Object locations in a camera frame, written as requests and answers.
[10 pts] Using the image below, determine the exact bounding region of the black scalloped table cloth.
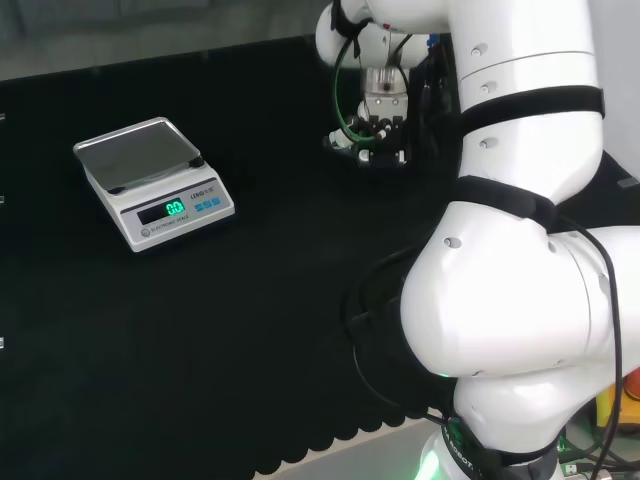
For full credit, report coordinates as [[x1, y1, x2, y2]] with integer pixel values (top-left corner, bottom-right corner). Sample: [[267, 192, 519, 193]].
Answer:
[[0, 33, 640, 480]]

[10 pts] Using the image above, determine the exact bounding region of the small clear glass beaker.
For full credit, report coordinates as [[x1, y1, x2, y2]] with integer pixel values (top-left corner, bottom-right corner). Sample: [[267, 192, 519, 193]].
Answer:
[[323, 129, 362, 162]]

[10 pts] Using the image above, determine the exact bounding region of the yellow emergency stop button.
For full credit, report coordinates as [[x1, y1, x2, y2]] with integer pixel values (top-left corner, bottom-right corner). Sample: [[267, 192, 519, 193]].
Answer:
[[592, 367, 640, 444]]

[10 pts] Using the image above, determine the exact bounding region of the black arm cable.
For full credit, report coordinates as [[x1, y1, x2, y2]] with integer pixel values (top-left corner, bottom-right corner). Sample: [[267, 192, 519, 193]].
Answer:
[[549, 213, 627, 480]]

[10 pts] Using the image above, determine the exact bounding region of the white electronic balance steel pan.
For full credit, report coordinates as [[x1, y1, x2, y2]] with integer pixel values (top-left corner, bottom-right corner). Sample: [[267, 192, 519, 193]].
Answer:
[[72, 116, 236, 254]]

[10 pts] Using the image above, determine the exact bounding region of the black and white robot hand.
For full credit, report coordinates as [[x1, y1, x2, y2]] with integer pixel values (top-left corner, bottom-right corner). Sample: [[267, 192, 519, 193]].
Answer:
[[327, 94, 412, 174]]

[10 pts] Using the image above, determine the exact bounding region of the green cable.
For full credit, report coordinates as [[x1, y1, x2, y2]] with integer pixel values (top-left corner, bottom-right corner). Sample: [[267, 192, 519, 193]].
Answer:
[[333, 27, 375, 147]]

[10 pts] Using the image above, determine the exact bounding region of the black looped cable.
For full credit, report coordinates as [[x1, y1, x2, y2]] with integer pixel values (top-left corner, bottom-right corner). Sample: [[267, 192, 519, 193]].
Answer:
[[341, 243, 454, 426]]

